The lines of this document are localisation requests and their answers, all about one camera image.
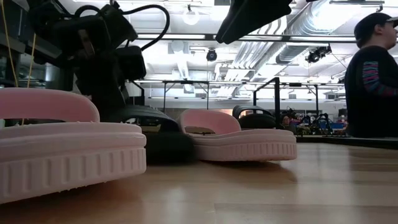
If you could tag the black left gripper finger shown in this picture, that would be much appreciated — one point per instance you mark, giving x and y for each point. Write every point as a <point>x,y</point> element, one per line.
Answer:
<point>109,105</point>

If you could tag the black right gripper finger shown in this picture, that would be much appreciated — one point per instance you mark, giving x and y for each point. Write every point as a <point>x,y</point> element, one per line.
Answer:
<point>248,18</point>

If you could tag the pink slide sandal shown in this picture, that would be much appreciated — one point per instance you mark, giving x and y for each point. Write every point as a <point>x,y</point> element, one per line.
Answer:
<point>248,146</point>
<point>62,155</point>

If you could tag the black slide sandal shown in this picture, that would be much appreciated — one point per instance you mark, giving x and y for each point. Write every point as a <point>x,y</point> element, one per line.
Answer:
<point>258,121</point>
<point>168,146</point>

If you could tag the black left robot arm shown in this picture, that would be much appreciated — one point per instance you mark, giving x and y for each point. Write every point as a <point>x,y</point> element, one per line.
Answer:
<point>68,28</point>

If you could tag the black spot lamp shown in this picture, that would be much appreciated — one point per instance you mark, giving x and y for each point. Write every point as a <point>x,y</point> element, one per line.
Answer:
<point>317,55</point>

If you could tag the person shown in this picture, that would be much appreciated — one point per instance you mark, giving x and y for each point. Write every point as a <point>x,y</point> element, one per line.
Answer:
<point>287,123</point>
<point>370,109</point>

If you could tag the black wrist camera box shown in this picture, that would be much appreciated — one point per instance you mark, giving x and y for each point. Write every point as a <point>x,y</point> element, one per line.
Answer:
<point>132,62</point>

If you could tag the silver ventilation duct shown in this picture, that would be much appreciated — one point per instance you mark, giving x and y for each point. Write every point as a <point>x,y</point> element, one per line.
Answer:
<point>298,31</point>

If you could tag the black overhead camera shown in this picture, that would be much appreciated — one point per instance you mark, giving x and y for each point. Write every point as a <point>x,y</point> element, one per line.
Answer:
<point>211,55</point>

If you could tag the black background table frame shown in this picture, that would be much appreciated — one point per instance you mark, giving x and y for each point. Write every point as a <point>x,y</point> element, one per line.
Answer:
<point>186,82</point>
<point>316,99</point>

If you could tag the wooden shelf with black frame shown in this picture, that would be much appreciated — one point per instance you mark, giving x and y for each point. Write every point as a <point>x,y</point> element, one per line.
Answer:
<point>276,102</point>

